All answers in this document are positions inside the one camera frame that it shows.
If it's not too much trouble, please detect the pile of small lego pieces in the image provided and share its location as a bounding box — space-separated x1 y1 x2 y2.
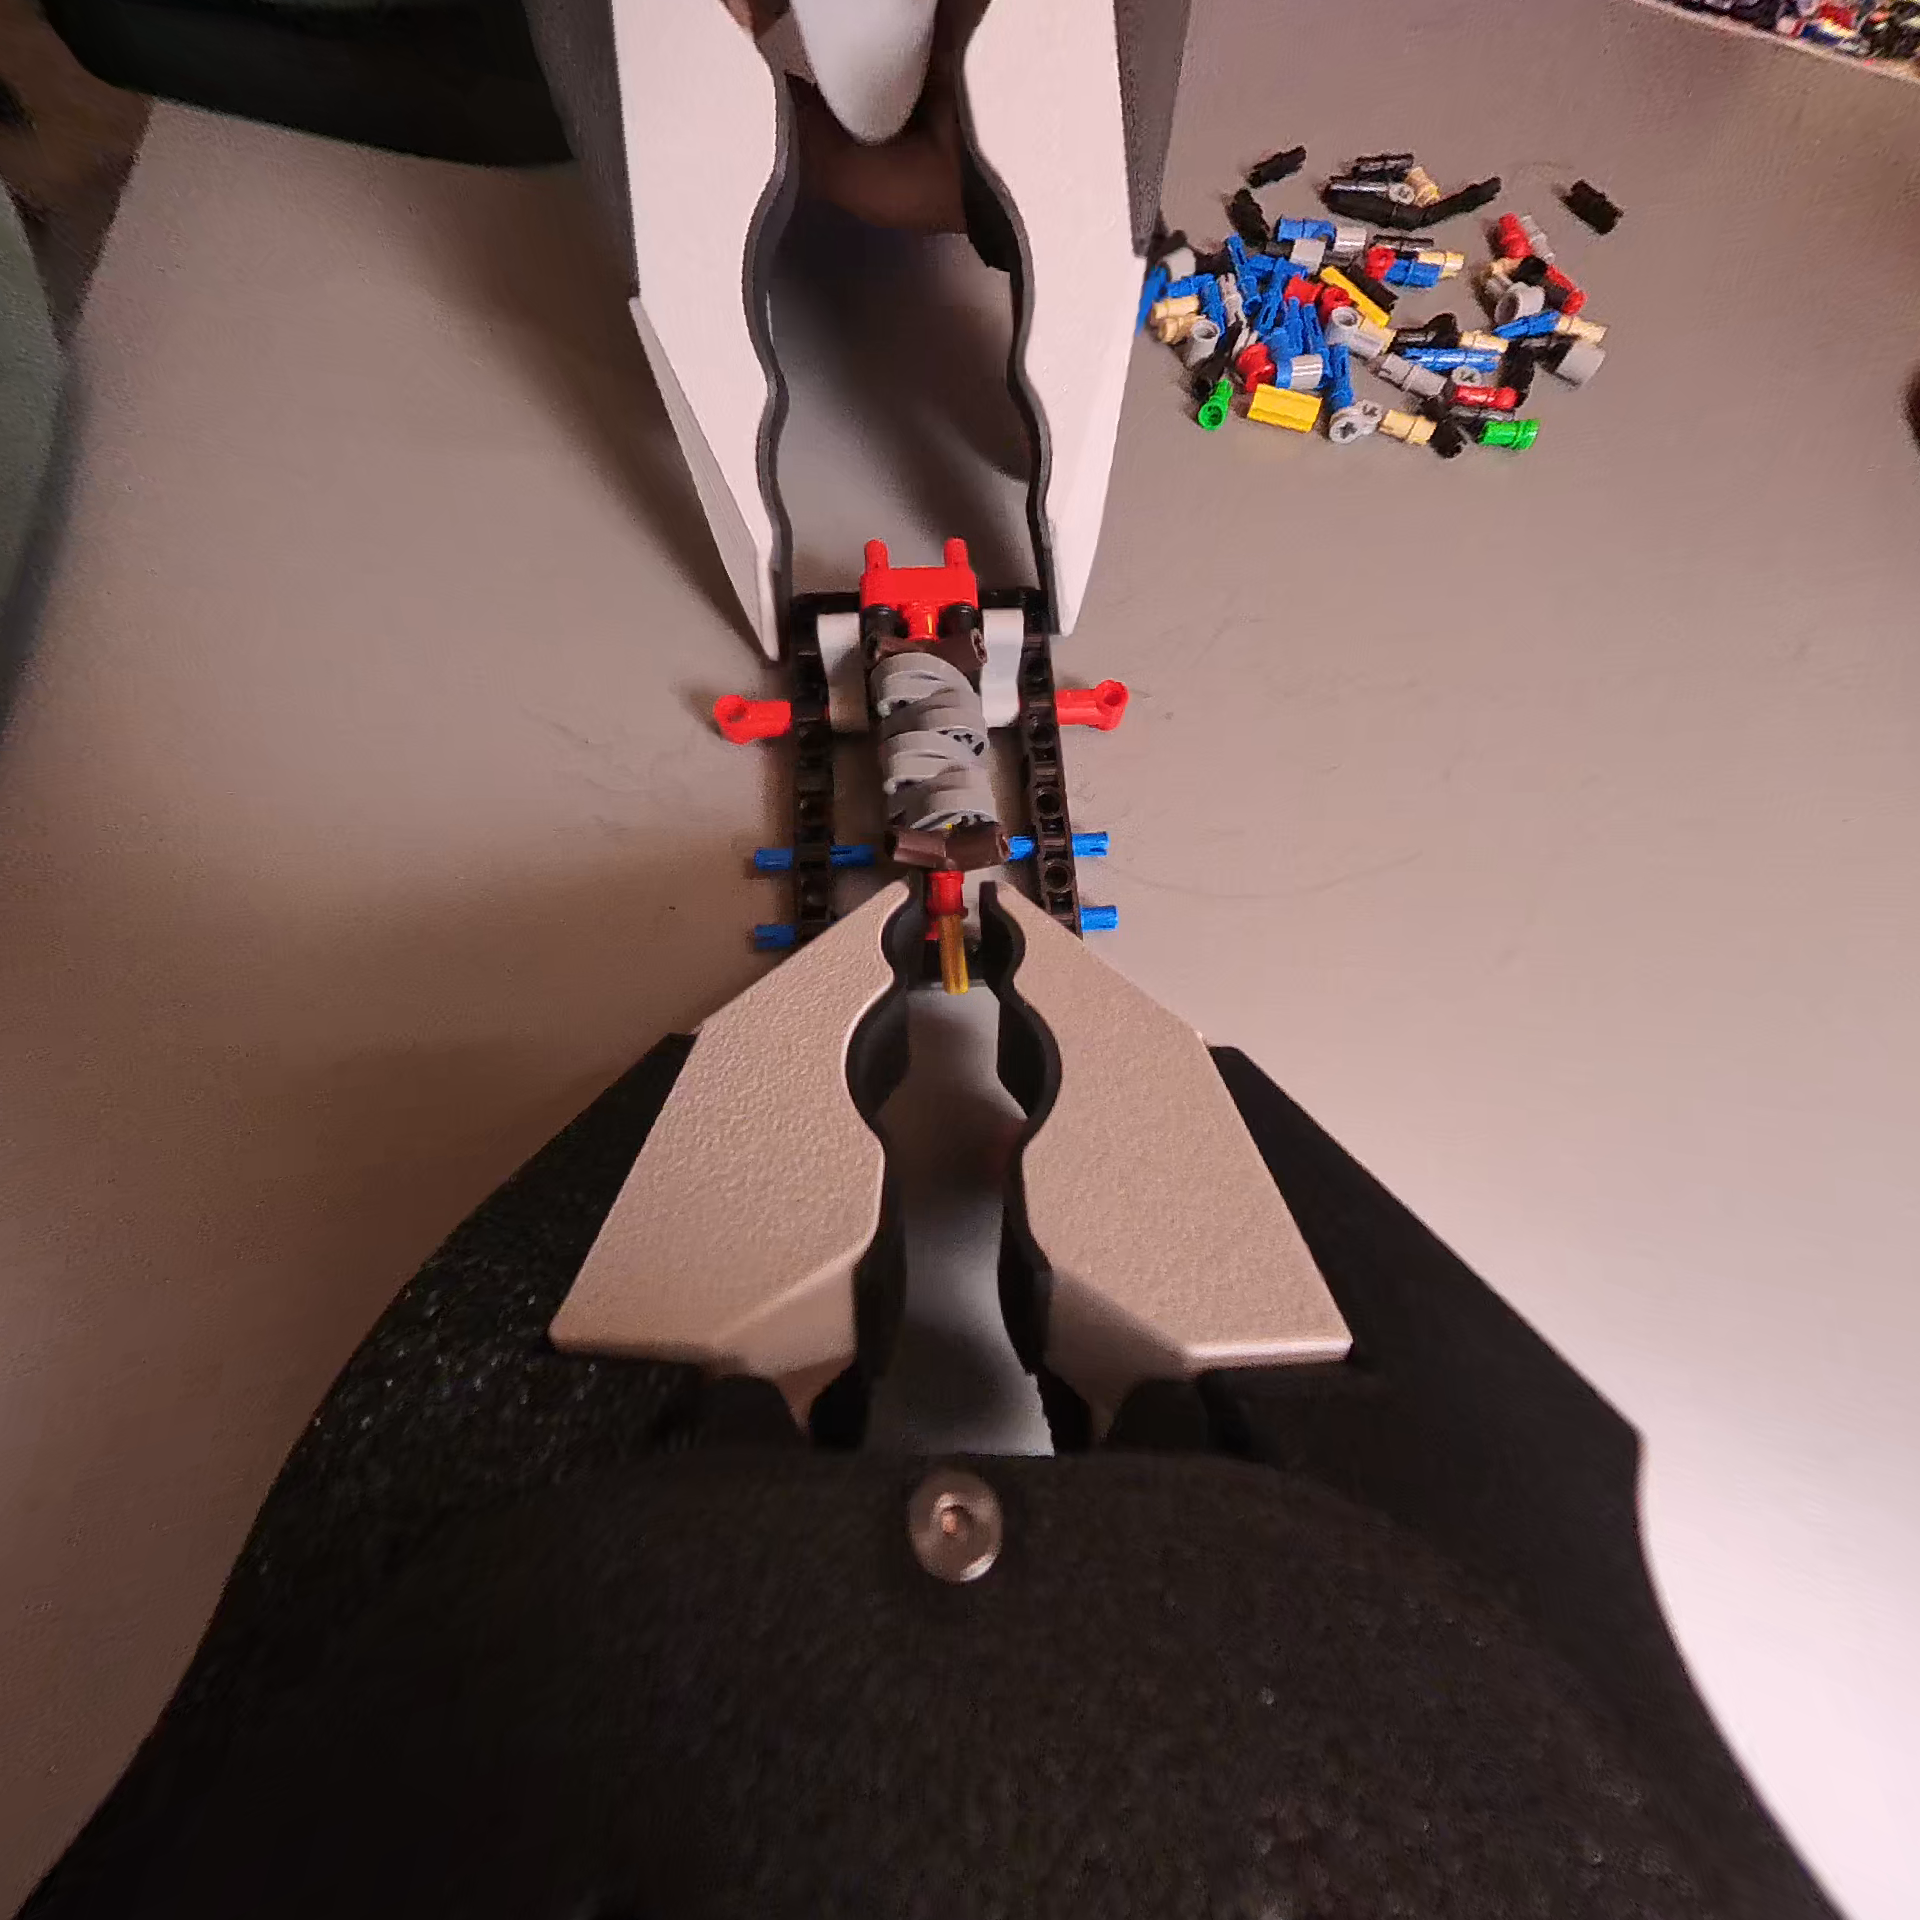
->
1136 142 1630 461

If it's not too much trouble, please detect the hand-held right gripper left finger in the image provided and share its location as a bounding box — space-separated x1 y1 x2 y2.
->
550 878 920 1430

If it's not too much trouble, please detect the dark object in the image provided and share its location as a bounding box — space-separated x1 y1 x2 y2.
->
45 0 580 169

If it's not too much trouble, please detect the person's left hand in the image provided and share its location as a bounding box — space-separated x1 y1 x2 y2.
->
750 0 994 240

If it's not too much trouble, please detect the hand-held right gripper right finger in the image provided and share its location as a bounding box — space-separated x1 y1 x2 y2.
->
978 883 1356 1448

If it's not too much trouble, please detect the colourful printed box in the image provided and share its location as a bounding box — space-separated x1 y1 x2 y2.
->
1661 0 1920 67

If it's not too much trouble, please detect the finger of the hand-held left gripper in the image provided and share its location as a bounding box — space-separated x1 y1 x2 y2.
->
958 0 1196 633
527 0 801 666

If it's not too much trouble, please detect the lego frame with gear shaft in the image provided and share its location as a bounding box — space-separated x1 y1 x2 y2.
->
713 537 1129 1000

